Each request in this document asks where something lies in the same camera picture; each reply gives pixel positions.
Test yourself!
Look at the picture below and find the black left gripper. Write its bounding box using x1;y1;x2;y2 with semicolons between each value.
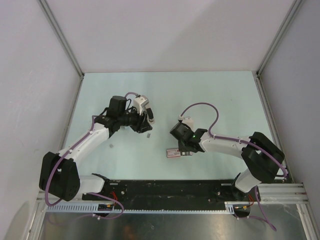
118;105;153;134

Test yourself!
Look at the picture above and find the red white staple box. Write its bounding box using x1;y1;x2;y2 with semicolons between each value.
166;148;193;158

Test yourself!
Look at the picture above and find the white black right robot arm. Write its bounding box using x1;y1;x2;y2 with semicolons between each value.
170;121;288;201

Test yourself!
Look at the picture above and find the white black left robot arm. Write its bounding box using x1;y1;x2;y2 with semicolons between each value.
39;93;155;207

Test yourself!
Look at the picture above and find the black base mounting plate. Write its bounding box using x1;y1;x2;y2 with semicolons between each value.
82;179;257;210

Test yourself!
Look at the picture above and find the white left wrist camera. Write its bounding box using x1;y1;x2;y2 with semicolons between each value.
133;95;150;115

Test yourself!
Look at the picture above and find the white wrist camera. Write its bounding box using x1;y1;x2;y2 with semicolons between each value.
133;95;150;115
178;115;194;131

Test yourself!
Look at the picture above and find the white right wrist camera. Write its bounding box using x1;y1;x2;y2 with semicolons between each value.
178;115;194;131

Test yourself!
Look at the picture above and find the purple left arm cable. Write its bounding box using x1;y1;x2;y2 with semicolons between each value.
44;91;140;227

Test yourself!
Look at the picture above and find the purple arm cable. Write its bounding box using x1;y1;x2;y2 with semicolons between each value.
44;91;140;227
180;102;288;232

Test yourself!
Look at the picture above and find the white slotted cable duct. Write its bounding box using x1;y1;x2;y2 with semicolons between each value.
46;202;235;215

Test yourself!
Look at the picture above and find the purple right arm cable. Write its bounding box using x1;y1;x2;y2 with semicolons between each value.
180;102;288;232

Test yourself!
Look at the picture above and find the aluminium frame rail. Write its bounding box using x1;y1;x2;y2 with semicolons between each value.
258;183;309;205

